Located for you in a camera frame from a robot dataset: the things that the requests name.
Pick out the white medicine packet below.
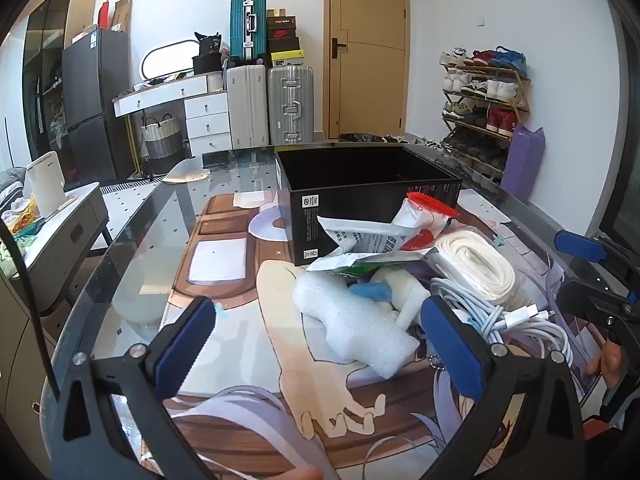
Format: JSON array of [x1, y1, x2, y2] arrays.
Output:
[[316, 214, 427, 262]]

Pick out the teal suitcase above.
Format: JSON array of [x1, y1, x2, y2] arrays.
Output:
[[229, 0, 269, 66]]

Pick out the white foam wrap piece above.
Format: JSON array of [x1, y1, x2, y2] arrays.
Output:
[[292, 269, 422, 381]]

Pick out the green medicine packet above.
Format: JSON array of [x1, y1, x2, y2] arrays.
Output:
[[305, 249, 441, 279]]

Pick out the wooden door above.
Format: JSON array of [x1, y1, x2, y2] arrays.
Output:
[[323, 0, 412, 142]]

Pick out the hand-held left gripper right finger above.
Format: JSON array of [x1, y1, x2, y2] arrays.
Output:
[[420, 294, 587, 480]]

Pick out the white dresser with drawers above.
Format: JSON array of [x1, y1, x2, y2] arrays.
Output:
[[112, 73, 232, 159]]

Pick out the black cardboard box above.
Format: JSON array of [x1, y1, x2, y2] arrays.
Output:
[[274, 145, 463, 267]]

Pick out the white charging cable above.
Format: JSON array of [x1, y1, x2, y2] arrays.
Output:
[[429, 276, 574, 361]]

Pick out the black wardrobe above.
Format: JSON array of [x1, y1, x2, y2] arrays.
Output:
[[22, 0, 99, 171]]

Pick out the purple bag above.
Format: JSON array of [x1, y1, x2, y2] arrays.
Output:
[[499, 122, 545, 206]]

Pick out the person's left hand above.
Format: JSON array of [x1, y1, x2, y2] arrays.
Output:
[[266, 465, 326, 480]]

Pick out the person's dark clothing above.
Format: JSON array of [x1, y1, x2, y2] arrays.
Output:
[[582, 400, 640, 480]]

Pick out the white appliance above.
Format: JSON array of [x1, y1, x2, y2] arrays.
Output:
[[25, 151, 67, 217]]

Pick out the white plastic bags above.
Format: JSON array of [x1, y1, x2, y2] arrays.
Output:
[[434, 231, 532, 312]]

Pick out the red and white packet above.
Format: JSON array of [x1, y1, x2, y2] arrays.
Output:
[[390, 191, 461, 252]]

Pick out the silver suitcase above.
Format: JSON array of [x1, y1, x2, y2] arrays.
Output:
[[267, 65, 316, 146]]

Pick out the black and red shoe box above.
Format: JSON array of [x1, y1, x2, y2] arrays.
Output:
[[266, 15, 299, 41]]

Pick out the striped floor mat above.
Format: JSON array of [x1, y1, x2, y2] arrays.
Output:
[[99, 175, 167, 197]]

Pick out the snack packets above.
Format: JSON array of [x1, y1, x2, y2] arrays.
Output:
[[0, 197, 42, 242]]

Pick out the blue and white plush toy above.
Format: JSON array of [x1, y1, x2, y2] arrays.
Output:
[[349, 266, 432, 327]]

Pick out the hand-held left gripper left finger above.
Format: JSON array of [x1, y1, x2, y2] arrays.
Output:
[[52, 296, 218, 480]]

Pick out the wooden shoe rack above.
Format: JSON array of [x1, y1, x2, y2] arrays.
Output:
[[439, 47, 532, 182]]

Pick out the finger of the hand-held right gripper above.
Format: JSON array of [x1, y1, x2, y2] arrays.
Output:
[[556, 276, 640, 347], [555, 229, 640, 292]]

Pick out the dark grey refrigerator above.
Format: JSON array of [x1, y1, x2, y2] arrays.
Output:
[[61, 28, 133, 184]]

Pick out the beige cabinet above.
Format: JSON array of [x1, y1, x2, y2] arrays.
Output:
[[0, 275, 57, 480]]

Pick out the printed cartoon desk mat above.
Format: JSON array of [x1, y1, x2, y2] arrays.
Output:
[[150, 187, 603, 480]]

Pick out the person's right hand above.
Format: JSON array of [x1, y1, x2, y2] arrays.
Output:
[[586, 340, 624, 389]]

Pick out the white suitcase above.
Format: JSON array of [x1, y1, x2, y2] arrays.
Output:
[[225, 63, 270, 150]]

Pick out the round white stool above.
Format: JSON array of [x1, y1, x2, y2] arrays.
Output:
[[164, 157, 212, 185]]

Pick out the thin black cable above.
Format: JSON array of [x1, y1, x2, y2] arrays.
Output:
[[0, 219, 64, 402]]

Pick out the yellow and black shoe box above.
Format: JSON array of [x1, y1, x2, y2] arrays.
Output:
[[269, 49, 305, 68]]

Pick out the oval mirror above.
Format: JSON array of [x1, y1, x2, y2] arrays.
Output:
[[139, 38, 201, 82]]

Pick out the woven basket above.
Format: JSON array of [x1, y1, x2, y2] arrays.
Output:
[[142, 114, 182, 160]]

